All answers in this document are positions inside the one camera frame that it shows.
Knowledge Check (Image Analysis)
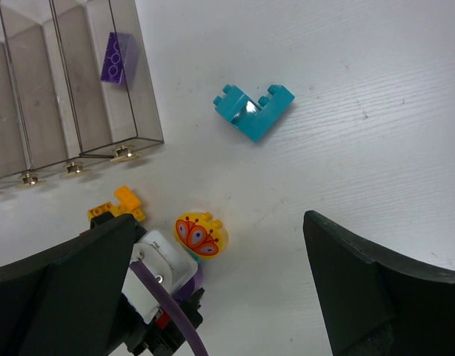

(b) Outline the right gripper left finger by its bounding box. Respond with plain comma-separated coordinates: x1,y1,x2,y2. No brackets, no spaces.
0,214,139,355

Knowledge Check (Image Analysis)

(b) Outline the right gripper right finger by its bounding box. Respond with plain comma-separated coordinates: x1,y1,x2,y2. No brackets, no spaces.
303,211,455,355

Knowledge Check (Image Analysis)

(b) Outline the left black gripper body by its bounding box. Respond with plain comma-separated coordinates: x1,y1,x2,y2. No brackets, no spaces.
112,296,185,355

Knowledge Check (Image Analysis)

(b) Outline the yellow round patterned lego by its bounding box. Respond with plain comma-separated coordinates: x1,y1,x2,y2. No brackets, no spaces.
174,212,229,260

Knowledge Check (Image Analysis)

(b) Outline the yellow lego stack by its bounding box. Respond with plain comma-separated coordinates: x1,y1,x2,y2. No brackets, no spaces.
87,185,147,223

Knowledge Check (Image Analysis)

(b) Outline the teal lego block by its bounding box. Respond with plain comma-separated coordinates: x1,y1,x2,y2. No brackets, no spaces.
213,85,295,143

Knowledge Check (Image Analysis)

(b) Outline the purple lego brick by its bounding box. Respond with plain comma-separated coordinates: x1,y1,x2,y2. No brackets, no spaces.
100,32,139,86

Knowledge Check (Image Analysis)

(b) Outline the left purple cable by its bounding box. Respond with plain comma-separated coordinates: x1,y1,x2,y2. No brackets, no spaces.
133,259,210,356

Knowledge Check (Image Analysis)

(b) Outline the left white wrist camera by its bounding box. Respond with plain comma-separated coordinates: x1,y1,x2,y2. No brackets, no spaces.
122,230,198,324

